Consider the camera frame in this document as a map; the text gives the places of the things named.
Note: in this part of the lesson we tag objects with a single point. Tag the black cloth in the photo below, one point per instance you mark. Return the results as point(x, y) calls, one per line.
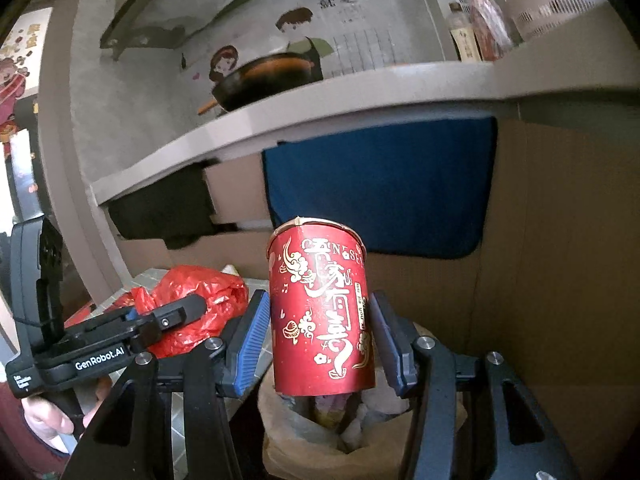
point(160, 210)

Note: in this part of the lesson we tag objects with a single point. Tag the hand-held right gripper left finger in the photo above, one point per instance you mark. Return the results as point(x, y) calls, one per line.
point(252, 342)

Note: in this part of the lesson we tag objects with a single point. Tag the blue cloth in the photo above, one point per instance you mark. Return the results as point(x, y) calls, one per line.
point(380, 185)

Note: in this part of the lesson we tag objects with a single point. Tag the beige plastic basket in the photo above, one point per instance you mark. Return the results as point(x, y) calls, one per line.
point(550, 10)

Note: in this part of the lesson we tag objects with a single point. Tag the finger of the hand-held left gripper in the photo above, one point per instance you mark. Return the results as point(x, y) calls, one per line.
point(172, 316)

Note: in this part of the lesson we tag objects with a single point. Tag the black wok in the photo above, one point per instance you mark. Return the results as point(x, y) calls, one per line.
point(265, 82)

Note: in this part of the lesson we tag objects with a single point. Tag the red paper cup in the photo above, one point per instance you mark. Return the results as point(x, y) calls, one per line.
point(320, 310)

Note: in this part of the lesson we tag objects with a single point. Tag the dark glass range hood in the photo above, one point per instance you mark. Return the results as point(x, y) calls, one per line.
point(150, 30)

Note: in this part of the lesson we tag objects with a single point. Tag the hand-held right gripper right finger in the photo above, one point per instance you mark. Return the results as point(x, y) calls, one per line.
point(387, 347)

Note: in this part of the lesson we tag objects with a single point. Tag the person's left hand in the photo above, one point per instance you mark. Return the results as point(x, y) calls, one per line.
point(45, 422)

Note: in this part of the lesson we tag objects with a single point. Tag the crumpled white paper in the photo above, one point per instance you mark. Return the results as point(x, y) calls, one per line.
point(382, 401)

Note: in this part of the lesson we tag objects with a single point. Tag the purple snack wrapper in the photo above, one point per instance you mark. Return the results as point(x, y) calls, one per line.
point(330, 407)

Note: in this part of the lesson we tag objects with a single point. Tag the cartoon wall poster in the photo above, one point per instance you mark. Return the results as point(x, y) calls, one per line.
point(350, 5)

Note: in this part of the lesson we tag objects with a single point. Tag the clear glass bottle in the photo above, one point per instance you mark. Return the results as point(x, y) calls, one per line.
point(465, 40)

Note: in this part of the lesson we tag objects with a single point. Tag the cardboard box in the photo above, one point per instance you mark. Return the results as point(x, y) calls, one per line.
point(550, 235)

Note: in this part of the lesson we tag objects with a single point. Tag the grey kitchen counter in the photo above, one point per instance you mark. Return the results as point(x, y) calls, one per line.
point(350, 105)

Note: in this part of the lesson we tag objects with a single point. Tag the red plastic bag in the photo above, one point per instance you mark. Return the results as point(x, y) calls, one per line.
point(205, 290)

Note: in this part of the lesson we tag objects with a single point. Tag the red bottle with orange cap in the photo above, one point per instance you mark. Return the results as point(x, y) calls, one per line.
point(487, 25)

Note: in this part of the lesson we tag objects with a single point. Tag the bin with beige plastic bag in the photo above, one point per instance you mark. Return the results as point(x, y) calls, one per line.
point(295, 435)

